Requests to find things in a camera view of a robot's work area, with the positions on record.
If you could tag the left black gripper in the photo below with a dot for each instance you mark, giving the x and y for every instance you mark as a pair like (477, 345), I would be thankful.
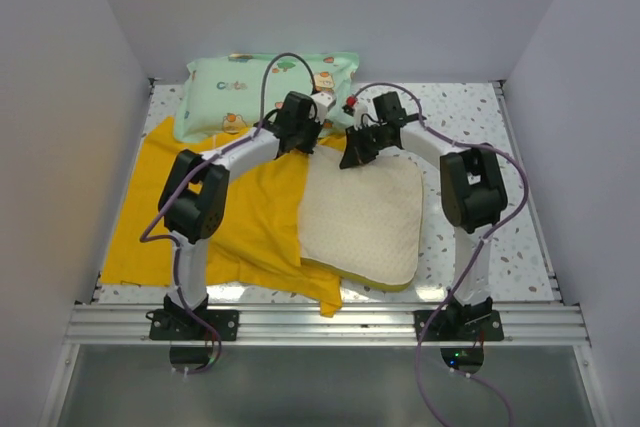
(307, 147)

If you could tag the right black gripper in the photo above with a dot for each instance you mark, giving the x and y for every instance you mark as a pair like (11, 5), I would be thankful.
(355, 155)

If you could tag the cream yellow-edged pillow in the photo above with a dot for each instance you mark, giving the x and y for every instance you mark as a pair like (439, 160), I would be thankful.
(363, 223)

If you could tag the yellow pillowcase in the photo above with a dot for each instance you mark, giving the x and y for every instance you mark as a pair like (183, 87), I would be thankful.
(257, 242)

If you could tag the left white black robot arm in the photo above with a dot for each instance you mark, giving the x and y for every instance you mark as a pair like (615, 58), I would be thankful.
(192, 206)

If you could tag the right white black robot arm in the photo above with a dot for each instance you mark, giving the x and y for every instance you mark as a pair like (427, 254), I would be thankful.
(473, 197)

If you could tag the green cartoon bear pillow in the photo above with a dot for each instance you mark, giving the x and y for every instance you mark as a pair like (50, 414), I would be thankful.
(227, 94)

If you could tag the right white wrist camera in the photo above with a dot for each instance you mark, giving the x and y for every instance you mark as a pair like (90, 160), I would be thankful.
(357, 111)

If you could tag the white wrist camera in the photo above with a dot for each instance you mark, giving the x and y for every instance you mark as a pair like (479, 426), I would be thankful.
(357, 111)
(323, 101)

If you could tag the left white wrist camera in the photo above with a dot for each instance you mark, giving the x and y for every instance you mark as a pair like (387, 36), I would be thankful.
(323, 101)

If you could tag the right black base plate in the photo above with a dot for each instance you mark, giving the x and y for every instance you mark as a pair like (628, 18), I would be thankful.
(442, 329)

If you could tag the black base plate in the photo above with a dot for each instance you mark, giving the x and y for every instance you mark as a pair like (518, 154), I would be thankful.
(442, 329)
(166, 326)

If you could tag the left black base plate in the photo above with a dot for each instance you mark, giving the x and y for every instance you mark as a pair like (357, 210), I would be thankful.
(166, 326)

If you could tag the aluminium mounting rail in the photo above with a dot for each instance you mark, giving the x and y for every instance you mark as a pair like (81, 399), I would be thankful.
(372, 324)

